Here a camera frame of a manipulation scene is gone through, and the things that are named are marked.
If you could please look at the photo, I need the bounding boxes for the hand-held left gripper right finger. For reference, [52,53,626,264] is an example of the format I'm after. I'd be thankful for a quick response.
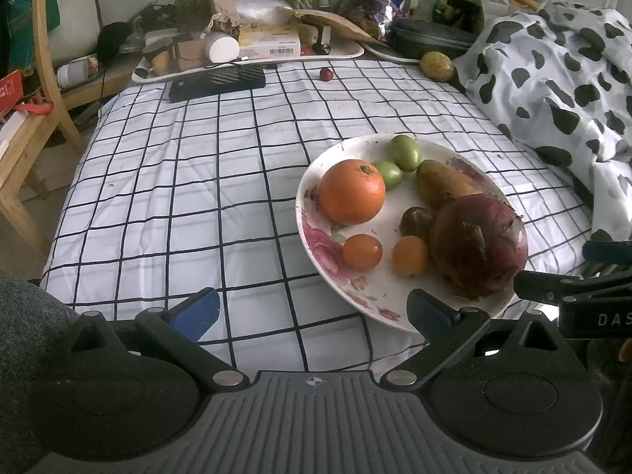
[382,288,564,392]

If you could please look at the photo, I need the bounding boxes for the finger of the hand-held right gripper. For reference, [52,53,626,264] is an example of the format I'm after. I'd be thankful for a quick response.
[583,240,632,263]
[513,271,632,304]

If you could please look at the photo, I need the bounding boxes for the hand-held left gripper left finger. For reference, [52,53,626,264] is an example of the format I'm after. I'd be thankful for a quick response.
[64,287,250,392]

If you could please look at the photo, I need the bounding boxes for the small orange kumquat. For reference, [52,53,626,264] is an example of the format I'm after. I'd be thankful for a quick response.
[392,235,429,277]

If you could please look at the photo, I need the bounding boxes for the red onion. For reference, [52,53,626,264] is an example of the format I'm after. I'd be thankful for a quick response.
[429,194,529,301]

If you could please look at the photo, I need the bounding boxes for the small orange tomato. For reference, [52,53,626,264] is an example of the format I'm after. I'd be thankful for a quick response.
[343,233,384,272]

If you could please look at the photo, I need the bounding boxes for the dark brown tomato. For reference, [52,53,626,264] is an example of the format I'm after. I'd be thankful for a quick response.
[399,206,438,238]

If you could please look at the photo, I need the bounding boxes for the white floral plate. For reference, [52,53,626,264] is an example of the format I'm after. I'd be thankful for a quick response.
[295,133,519,334]

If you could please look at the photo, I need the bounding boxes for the small green fruit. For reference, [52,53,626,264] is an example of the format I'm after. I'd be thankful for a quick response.
[388,135,421,173]
[371,159,403,191]

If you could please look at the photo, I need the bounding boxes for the large orange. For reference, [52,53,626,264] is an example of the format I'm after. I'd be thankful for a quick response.
[318,159,387,225]

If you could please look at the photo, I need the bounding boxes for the checked white bedsheet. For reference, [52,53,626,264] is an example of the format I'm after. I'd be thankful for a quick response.
[39,56,593,371]

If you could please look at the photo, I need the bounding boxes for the person's grey clad leg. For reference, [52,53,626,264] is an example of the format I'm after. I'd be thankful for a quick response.
[0,278,82,474]

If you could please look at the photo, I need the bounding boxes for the cow print blanket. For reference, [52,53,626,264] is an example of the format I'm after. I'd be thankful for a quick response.
[451,2,632,248]

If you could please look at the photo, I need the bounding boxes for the black flat device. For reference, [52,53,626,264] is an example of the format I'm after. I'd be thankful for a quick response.
[169,65,267,104]

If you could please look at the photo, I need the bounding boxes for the yellow-brown potato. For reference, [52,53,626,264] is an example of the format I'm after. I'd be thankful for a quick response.
[419,52,455,82]

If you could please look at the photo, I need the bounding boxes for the white cylindrical jar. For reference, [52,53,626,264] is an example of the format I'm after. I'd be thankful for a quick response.
[205,32,241,64]

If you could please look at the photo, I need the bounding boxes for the white cylinder container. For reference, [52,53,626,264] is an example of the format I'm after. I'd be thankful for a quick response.
[56,58,102,87]

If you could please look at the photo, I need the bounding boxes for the large white tray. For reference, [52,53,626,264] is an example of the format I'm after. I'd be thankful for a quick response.
[131,37,365,84]

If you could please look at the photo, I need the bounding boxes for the grey zipper case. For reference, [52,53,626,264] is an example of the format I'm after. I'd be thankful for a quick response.
[390,19,487,60]

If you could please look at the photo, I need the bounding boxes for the yellow medicine box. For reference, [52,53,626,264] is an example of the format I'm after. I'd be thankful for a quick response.
[238,24,302,57]

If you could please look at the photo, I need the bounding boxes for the black cap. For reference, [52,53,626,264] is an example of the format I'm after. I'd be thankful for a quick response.
[96,22,134,62]

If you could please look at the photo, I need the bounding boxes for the red box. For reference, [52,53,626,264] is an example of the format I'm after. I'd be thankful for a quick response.
[0,70,25,117]

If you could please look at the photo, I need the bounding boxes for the brown paper envelope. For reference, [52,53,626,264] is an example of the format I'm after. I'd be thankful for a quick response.
[276,6,386,47]

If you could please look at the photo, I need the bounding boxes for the white plastic bag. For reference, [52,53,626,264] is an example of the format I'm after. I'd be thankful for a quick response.
[234,0,292,25]

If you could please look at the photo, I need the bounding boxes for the wooden chair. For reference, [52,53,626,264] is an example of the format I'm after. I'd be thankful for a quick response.
[0,0,87,252]

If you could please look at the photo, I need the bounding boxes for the black picture frame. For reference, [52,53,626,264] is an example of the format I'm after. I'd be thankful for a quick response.
[432,0,485,35]

